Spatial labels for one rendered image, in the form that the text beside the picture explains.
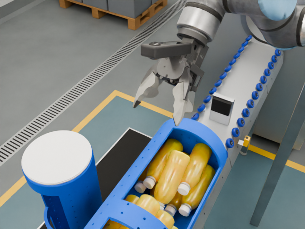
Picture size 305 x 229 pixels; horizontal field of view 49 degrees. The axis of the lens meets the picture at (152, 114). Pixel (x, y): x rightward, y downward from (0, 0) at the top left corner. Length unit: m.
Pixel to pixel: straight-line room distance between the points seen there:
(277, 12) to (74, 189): 0.99
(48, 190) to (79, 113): 1.80
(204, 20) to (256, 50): 1.50
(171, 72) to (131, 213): 0.44
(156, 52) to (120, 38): 3.40
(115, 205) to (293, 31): 0.66
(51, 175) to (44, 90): 2.15
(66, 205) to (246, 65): 1.27
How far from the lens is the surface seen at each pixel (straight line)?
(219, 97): 1.58
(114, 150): 2.56
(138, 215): 0.99
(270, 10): 0.72
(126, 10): 4.18
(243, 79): 1.97
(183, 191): 1.18
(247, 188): 2.62
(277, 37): 0.83
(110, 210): 1.03
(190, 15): 0.76
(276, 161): 1.93
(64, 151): 1.43
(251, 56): 2.18
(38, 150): 1.46
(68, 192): 1.39
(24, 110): 3.29
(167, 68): 0.75
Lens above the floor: 2.10
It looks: 44 degrees down
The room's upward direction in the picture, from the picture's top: straight up
